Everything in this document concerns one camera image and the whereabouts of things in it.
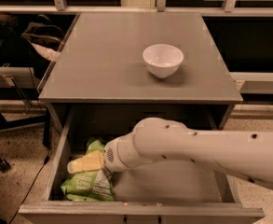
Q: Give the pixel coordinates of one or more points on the dark bag with white lining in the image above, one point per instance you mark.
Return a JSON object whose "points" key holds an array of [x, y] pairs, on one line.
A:
{"points": [[45, 37]]}

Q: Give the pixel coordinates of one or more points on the white ceramic bowl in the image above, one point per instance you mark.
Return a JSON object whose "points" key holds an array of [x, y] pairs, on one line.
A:
{"points": [[162, 60]]}

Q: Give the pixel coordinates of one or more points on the grey cabinet with counter top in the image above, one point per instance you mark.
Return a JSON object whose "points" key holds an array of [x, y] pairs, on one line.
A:
{"points": [[101, 73]]}

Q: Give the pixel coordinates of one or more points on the green rice chip bag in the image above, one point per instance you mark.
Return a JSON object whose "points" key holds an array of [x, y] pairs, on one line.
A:
{"points": [[90, 186]]}

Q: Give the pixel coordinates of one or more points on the open grey top drawer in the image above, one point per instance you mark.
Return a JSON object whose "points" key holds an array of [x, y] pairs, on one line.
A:
{"points": [[172, 192]]}

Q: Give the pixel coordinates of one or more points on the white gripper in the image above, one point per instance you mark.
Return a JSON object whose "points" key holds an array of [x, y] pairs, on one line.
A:
{"points": [[114, 157]]}

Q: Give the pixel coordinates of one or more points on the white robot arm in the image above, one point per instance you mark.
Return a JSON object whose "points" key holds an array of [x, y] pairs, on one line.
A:
{"points": [[245, 155]]}

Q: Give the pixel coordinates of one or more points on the grey side desk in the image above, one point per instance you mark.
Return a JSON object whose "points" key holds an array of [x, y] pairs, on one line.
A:
{"points": [[22, 77]]}

